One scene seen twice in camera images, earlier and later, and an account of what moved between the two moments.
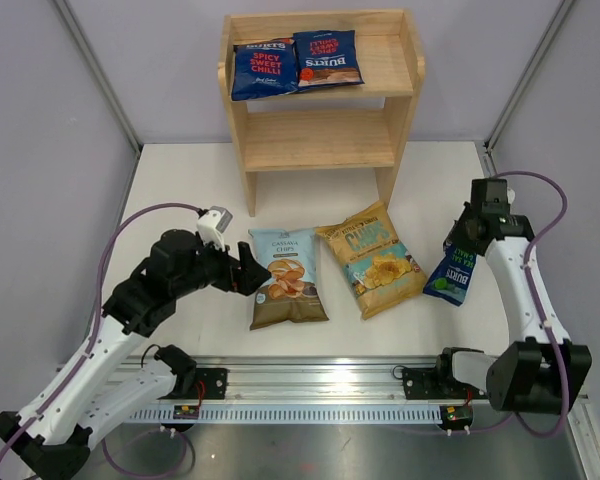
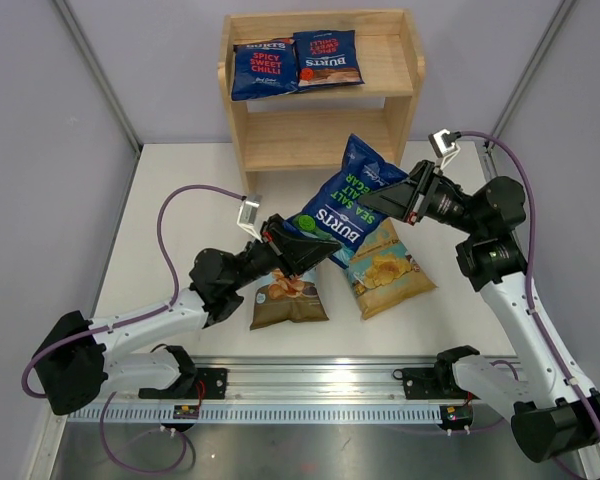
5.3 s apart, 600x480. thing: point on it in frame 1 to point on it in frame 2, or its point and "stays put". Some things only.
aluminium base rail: (303, 390) stays put
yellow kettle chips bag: (382, 270) stays put
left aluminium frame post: (88, 53) stays put
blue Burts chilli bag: (327, 58) stays put
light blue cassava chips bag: (292, 293) stays put
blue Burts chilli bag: (265, 69) stays put
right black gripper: (455, 237) to (411, 198)
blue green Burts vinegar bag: (451, 279) to (335, 212)
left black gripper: (245, 274) to (292, 250)
